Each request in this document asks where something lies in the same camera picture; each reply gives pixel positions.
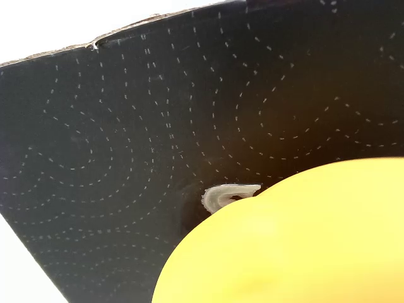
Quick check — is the black square cardboard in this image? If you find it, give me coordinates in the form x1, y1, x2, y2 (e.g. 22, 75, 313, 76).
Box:
0, 0, 404, 303

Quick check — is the orange rubber duck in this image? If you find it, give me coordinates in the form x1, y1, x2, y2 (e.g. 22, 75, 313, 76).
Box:
151, 157, 404, 303

